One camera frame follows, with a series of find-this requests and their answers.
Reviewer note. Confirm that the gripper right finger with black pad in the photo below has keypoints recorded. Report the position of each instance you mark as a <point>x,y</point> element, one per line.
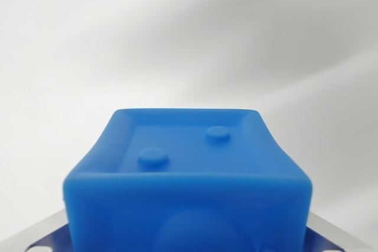
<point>333,234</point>

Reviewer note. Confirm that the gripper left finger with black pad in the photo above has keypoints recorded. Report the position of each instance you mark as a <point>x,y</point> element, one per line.
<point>38,234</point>

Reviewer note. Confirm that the blue cube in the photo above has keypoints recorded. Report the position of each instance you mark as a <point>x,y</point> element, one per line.
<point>189,190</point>

